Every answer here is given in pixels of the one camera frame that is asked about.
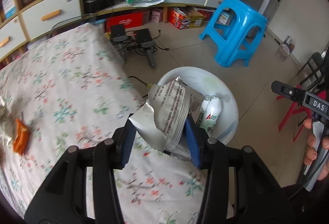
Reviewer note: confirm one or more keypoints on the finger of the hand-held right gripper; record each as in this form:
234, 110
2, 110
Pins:
287, 90

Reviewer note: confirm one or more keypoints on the colourful cardboard carton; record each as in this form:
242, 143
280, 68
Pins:
183, 18

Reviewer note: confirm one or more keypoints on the small box with blue print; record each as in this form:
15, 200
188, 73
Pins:
225, 17

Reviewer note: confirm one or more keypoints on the red stool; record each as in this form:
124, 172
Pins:
293, 113

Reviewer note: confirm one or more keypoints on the red flat box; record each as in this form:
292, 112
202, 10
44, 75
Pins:
126, 21

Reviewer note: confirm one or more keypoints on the silver foil wrapper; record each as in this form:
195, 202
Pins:
5, 116

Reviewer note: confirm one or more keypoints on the white snack bag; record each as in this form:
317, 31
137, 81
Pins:
169, 110

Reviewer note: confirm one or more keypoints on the person's right hand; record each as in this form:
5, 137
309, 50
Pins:
309, 154

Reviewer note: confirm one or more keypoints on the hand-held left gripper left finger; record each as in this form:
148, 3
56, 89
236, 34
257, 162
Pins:
128, 144

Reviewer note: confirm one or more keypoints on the white drink bottle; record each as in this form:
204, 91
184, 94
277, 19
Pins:
214, 116
203, 110

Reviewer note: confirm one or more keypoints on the white plastic bin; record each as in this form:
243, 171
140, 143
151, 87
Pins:
226, 100

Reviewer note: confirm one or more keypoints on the narrow white cabinet drawer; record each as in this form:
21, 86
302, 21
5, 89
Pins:
11, 36

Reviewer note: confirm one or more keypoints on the black chair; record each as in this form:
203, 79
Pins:
312, 67

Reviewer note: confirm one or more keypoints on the white box with blue label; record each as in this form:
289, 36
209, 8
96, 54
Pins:
9, 5

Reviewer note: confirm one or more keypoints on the person's dark clothing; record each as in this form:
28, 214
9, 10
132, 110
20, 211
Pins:
308, 208

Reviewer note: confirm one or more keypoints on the orange wrapper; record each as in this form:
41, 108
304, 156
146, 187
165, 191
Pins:
20, 139

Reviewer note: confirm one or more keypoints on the wide white cabinet drawer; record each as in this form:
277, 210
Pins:
51, 13

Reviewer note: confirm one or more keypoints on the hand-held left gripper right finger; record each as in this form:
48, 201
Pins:
192, 141

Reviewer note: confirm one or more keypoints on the blue plastic stool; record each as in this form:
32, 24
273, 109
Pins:
239, 15

